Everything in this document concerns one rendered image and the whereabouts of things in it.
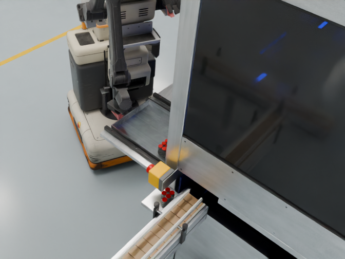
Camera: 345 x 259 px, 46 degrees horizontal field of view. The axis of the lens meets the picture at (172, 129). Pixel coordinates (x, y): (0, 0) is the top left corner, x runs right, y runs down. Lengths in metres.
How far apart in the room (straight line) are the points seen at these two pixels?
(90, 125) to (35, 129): 0.58
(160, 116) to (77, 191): 1.03
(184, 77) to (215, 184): 0.42
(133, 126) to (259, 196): 0.78
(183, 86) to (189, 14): 0.25
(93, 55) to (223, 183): 1.43
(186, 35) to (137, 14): 1.05
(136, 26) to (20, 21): 2.45
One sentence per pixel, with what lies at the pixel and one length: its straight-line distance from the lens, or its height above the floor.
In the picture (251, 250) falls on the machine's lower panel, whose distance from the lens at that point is 1.62.
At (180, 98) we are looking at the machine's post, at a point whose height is 1.37.
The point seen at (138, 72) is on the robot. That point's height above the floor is 0.79.
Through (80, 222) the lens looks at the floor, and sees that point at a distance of 2.65.
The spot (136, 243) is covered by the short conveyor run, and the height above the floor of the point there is 0.93.
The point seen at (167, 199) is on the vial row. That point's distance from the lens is 1.60.
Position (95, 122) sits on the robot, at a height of 0.28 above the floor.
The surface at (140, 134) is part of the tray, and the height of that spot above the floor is 0.88.
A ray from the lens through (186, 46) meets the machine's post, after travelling 1.22.
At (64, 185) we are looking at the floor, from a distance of 2.84.
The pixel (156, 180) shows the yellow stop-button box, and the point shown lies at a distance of 1.55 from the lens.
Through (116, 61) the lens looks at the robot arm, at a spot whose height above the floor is 1.23.
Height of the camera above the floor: 2.23
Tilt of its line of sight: 45 degrees down
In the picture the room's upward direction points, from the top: 6 degrees clockwise
